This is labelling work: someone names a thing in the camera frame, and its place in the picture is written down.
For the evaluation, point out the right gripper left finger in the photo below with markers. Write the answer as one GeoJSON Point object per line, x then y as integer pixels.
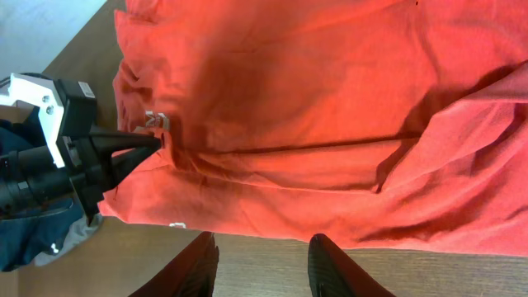
{"type": "Point", "coordinates": [191, 273]}

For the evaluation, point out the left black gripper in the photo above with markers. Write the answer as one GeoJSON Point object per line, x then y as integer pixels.
{"type": "Point", "coordinates": [92, 170]}

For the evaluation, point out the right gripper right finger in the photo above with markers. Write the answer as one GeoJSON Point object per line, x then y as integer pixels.
{"type": "Point", "coordinates": [332, 273]}

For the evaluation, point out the red orange t-shirt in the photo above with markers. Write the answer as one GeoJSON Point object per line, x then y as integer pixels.
{"type": "Point", "coordinates": [383, 124]}

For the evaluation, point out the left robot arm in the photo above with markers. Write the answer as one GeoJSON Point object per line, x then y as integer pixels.
{"type": "Point", "coordinates": [33, 186]}

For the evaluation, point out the folded grey t-shirt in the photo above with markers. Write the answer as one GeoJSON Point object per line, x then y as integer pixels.
{"type": "Point", "coordinates": [79, 232]}

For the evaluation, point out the folded navy blue t-shirt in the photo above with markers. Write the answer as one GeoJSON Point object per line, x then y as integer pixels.
{"type": "Point", "coordinates": [23, 239]}

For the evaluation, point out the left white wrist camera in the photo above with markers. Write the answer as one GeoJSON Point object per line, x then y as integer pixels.
{"type": "Point", "coordinates": [66, 108]}

